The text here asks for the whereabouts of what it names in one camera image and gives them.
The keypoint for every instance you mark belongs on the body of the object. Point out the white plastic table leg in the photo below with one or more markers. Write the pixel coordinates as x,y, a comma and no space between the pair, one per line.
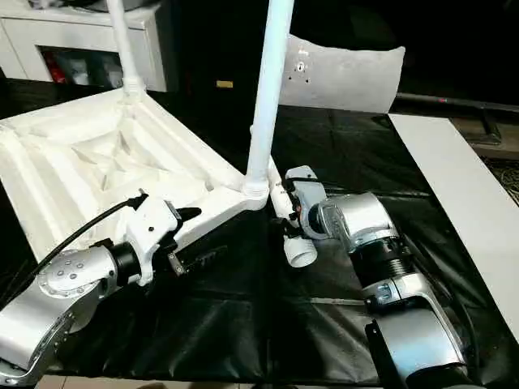
122,40
272,81
302,253

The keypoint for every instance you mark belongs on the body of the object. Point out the white plastic table top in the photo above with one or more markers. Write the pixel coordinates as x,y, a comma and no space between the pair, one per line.
81,154

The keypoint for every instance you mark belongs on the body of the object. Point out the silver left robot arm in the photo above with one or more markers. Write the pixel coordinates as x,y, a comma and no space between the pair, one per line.
57,300

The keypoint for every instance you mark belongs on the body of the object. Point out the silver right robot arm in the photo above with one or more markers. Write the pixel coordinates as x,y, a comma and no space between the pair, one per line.
381,259

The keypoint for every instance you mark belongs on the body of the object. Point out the black work mat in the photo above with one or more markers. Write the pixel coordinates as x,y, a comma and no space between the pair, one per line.
243,324

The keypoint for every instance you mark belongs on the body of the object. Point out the small yellow label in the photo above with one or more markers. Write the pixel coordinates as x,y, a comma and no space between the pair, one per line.
225,83

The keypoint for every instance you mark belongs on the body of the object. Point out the white flat board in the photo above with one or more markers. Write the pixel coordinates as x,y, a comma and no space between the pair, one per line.
454,186

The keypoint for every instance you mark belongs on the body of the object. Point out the light grey cushion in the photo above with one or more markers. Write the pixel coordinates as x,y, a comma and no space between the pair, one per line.
349,77

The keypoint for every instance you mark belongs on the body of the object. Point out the black cabinet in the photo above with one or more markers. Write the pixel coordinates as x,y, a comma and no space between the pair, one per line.
219,40

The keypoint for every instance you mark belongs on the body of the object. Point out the black low shelf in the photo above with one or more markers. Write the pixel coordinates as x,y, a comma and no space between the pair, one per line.
454,101

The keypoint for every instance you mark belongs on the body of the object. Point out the white glass-door cabinet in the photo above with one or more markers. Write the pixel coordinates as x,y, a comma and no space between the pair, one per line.
81,32

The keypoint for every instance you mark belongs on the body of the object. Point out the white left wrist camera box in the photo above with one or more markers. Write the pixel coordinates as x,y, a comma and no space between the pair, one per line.
150,231

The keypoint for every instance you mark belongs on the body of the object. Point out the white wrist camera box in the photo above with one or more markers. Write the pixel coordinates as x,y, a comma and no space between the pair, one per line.
306,180
150,231

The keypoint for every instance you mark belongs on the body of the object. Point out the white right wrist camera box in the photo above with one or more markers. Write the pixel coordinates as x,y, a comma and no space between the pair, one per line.
306,180

